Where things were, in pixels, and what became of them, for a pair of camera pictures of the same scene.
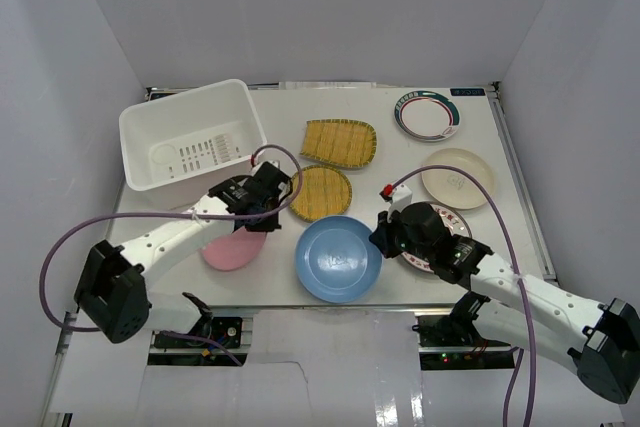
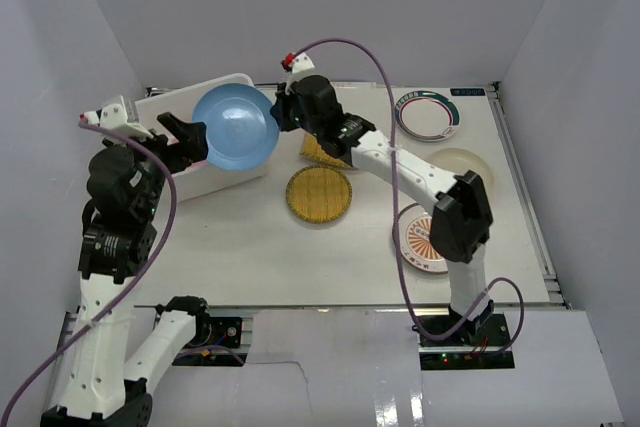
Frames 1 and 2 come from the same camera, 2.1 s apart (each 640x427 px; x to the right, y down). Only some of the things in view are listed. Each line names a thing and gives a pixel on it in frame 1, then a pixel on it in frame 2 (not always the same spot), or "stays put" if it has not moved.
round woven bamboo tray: x=324 y=191 stays put
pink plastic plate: x=233 y=251 to x=192 y=165
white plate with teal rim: x=427 y=115 stays put
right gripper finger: x=388 y=237 to x=281 y=111
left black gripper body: x=261 y=217 to x=163 y=151
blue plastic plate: x=336 y=261 to x=241 y=131
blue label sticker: x=467 y=92 stays put
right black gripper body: x=413 y=249 to x=300 y=120
